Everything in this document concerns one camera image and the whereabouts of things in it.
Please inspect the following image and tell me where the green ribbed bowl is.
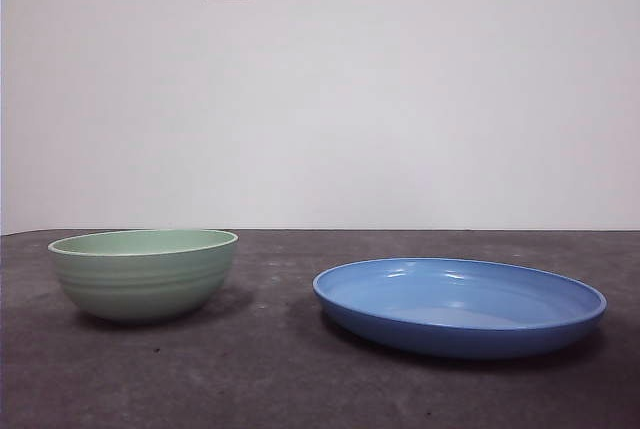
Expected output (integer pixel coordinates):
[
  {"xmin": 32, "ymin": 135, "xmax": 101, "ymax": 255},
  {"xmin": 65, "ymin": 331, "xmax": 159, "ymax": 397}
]
[{"xmin": 47, "ymin": 228, "xmax": 239, "ymax": 323}]

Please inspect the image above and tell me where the blue round plate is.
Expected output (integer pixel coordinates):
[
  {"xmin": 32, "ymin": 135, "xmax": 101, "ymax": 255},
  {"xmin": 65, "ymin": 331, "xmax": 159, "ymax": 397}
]
[{"xmin": 312, "ymin": 257, "xmax": 609, "ymax": 361}]

